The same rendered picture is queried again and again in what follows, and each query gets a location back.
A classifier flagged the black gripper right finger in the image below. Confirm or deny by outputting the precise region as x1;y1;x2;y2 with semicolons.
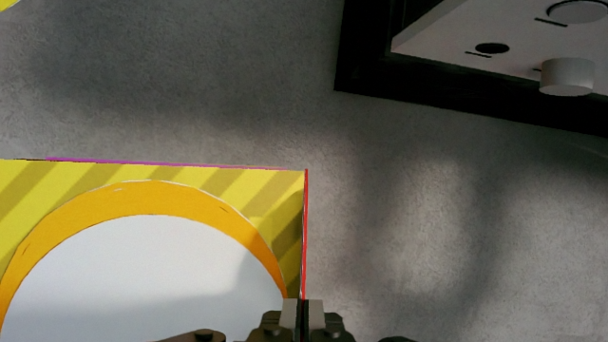
303;299;417;342

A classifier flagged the black rectangular box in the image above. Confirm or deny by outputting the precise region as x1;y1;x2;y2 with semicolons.
333;0;608;138

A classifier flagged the white disc with centre hole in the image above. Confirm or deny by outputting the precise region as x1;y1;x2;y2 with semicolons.
0;215;283;342

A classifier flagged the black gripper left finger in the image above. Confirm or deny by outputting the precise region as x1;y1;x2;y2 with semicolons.
156;298;302;342

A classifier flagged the red cd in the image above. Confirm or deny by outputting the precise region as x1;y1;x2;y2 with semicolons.
300;169;308;342

